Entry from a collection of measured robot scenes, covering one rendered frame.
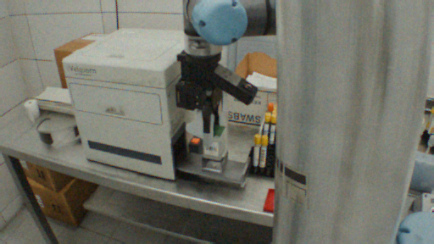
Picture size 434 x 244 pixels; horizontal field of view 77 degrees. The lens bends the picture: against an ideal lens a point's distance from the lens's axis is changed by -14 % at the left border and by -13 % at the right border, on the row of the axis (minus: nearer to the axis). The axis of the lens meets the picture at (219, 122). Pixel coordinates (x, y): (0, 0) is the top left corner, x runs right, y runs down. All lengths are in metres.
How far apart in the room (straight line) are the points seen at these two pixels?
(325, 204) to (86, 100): 0.68
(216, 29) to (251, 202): 0.43
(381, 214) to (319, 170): 0.04
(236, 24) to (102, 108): 0.42
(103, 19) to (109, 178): 0.85
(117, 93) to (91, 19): 0.86
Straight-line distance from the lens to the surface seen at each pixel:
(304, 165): 0.16
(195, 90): 0.63
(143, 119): 0.71
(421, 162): 0.83
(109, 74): 0.71
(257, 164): 0.80
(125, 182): 0.82
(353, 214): 0.17
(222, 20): 0.46
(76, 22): 1.60
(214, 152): 0.71
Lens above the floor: 1.41
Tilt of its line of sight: 32 degrees down
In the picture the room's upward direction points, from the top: straight up
